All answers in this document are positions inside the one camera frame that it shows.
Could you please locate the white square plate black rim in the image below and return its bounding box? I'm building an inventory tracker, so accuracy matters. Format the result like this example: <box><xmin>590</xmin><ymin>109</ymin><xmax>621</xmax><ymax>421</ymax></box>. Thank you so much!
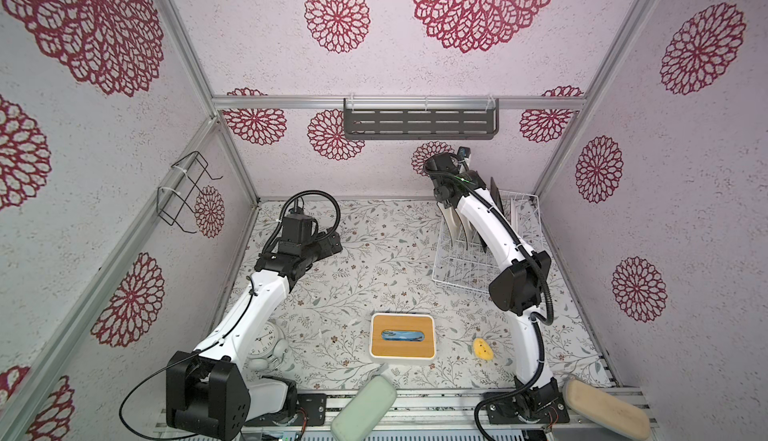
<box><xmin>437</xmin><ymin>202</ymin><xmax>463</xmax><ymax>242</ymax></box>

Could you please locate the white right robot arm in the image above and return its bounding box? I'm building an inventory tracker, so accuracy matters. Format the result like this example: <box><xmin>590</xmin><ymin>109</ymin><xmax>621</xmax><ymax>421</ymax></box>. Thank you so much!
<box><xmin>423</xmin><ymin>152</ymin><xmax>568</xmax><ymax>423</ymax></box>

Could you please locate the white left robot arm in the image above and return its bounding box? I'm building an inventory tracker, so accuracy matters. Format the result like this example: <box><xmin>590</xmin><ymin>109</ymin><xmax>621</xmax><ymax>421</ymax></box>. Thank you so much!
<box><xmin>165</xmin><ymin>233</ymin><xmax>342</xmax><ymax>440</ymax></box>

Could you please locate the small white round plate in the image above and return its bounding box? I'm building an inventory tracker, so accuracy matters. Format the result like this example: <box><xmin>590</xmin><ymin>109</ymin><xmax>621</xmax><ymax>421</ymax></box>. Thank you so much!
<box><xmin>509</xmin><ymin>199</ymin><xmax>521</xmax><ymax>239</ymax></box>

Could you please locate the white alarm clock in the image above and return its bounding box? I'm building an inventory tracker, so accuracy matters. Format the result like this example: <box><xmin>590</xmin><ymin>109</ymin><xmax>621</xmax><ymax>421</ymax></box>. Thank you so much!
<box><xmin>247</xmin><ymin>321</ymin><xmax>289</xmax><ymax>372</ymax></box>

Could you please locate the white wooden tissue box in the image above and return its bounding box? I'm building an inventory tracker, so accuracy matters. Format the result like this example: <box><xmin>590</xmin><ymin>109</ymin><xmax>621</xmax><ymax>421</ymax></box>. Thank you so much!
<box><xmin>369</xmin><ymin>312</ymin><xmax>437</xmax><ymax>364</ymax></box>

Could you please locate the yellow sponge piece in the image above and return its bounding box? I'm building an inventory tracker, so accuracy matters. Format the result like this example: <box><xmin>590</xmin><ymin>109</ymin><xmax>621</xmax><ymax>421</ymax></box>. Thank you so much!
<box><xmin>472</xmin><ymin>338</ymin><xmax>494</xmax><ymax>361</ymax></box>

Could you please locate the beige padded cushion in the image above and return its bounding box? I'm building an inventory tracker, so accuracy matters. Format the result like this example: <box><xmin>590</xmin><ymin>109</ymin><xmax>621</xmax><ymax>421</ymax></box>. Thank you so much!
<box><xmin>563</xmin><ymin>379</ymin><xmax>652</xmax><ymax>440</ymax></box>

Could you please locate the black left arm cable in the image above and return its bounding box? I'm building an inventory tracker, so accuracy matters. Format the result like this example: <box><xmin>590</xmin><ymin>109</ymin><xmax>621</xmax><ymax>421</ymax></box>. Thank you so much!
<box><xmin>262</xmin><ymin>189</ymin><xmax>342</xmax><ymax>256</ymax></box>

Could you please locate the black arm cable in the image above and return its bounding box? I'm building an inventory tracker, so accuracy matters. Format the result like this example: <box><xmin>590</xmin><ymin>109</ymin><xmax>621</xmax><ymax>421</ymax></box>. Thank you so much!
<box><xmin>425</xmin><ymin>167</ymin><xmax>556</xmax><ymax>441</ymax></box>
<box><xmin>262</xmin><ymin>189</ymin><xmax>342</xmax><ymax>256</ymax></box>

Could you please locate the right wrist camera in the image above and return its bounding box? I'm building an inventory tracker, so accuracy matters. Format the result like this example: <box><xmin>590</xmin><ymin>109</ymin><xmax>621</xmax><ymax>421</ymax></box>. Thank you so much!
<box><xmin>456</xmin><ymin>146</ymin><xmax>471</xmax><ymax>170</ymax></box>

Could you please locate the white wire dish rack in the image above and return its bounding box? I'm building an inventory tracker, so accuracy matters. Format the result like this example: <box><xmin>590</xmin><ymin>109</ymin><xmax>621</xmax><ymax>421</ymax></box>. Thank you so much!
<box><xmin>432</xmin><ymin>191</ymin><xmax>544</xmax><ymax>295</ymax></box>

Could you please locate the grey wall shelf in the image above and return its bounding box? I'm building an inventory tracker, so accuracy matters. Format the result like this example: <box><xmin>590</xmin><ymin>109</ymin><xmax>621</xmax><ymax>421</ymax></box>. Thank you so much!
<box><xmin>342</xmin><ymin>97</ymin><xmax>499</xmax><ymax>141</ymax></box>

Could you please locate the black wire wall basket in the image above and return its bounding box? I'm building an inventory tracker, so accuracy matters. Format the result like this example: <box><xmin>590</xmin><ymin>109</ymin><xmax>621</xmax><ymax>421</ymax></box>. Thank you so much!
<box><xmin>155</xmin><ymin>150</ymin><xmax>224</xmax><ymax>237</ymax></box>

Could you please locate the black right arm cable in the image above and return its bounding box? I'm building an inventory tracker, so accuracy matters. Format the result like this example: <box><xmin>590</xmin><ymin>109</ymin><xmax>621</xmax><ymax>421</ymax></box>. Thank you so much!
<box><xmin>425</xmin><ymin>167</ymin><xmax>556</xmax><ymax>441</ymax></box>

